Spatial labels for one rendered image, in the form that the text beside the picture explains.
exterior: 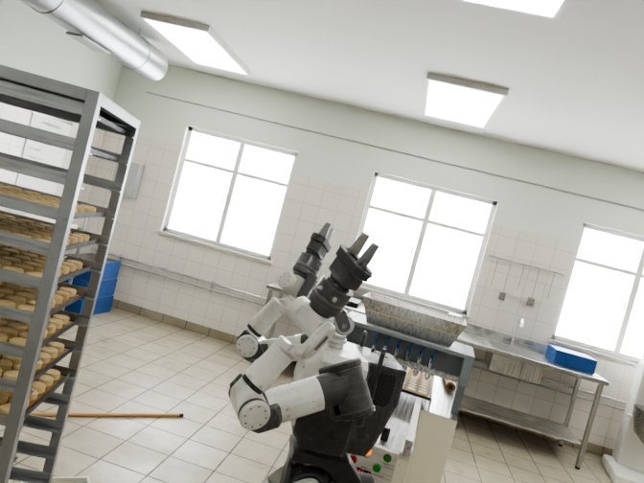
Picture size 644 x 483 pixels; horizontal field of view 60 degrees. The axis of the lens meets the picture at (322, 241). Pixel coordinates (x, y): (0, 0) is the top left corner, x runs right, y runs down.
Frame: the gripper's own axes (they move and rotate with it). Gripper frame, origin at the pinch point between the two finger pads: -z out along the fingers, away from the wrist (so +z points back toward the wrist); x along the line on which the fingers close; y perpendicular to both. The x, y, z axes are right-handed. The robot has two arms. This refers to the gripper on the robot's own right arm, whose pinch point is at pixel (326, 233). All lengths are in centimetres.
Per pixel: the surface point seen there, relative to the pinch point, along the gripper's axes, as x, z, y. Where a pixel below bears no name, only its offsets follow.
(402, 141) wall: -350, -237, 125
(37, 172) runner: 81, 39, 41
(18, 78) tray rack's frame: 94, 23, 49
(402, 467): -59, 59, -54
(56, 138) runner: 83, 30, 40
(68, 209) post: 76, 43, 30
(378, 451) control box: -54, 59, -43
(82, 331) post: 24, 71, 48
